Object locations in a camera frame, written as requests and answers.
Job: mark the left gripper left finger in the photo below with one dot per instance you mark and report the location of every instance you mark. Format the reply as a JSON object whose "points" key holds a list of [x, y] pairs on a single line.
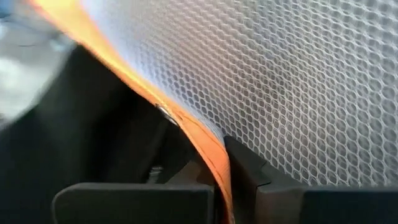
{"points": [[140, 202]]}

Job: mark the white mesh pouch orange trim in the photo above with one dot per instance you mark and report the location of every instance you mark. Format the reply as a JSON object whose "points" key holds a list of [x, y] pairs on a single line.
{"points": [[280, 77]]}

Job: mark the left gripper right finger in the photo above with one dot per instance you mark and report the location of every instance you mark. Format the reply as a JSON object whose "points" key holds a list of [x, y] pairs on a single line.
{"points": [[311, 205]]}

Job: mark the black backpack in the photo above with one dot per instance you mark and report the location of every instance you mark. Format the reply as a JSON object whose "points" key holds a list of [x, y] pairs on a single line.
{"points": [[77, 130]]}

